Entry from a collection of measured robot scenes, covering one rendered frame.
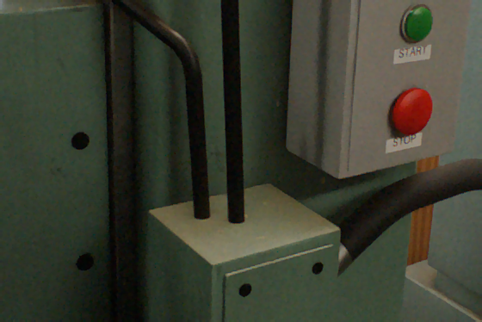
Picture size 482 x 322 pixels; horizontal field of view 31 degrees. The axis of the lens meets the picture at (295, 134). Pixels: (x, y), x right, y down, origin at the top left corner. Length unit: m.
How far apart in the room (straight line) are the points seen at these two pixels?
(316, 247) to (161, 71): 0.14
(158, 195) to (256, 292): 0.09
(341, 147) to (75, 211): 0.17
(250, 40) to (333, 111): 0.07
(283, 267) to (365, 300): 0.19
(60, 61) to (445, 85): 0.24
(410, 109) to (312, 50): 0.07
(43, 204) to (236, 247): 0.13
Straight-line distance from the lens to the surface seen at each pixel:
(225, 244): 0.50
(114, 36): 0.54
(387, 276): 0.70
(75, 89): 0.54
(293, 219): 0.53
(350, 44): 0.51
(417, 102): 0.54
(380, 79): 0.53
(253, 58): 0.55
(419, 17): 0.53
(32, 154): 0.55
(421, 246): 2.40
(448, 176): 0.63
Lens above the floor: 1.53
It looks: 20 degrees down
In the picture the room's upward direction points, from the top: 3 degrees clockwise
